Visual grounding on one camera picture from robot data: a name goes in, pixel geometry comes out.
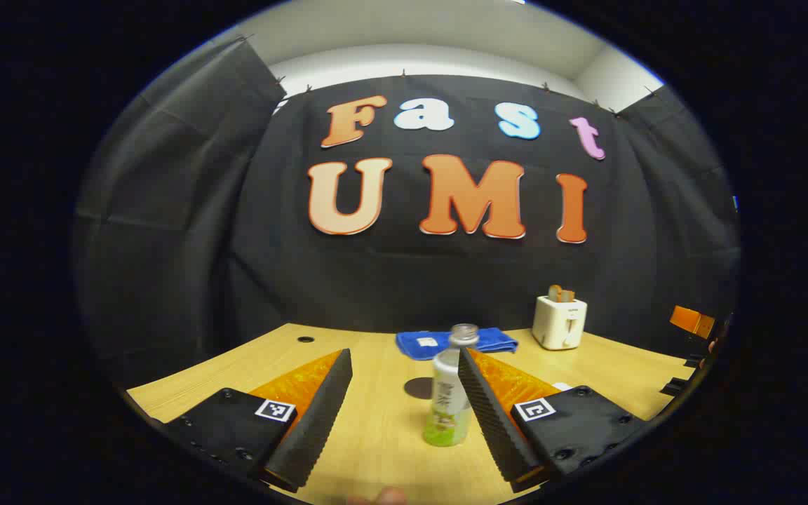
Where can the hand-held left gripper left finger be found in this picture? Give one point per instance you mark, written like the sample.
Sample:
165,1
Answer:
313,421

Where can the clear green-label water bottle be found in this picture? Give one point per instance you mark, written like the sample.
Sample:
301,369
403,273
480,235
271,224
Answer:
446,400

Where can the black table clamp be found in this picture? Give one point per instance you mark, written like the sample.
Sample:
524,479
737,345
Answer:
676,387

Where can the black backdrop cloth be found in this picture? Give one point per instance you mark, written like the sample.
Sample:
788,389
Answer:
236,245

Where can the brown bread slice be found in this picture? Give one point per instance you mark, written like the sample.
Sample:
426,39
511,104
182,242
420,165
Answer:
569,296
555,292

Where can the cream white toaster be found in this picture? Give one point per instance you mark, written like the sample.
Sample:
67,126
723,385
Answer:
558,322

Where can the dark round coaster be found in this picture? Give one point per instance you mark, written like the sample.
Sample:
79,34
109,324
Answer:
418,388

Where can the blue folded towel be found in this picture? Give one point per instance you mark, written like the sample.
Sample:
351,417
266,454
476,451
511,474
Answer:
418,344

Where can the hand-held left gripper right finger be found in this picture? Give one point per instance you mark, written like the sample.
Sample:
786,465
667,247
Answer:
492,421

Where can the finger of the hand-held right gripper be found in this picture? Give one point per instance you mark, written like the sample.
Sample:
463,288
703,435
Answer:
691,322

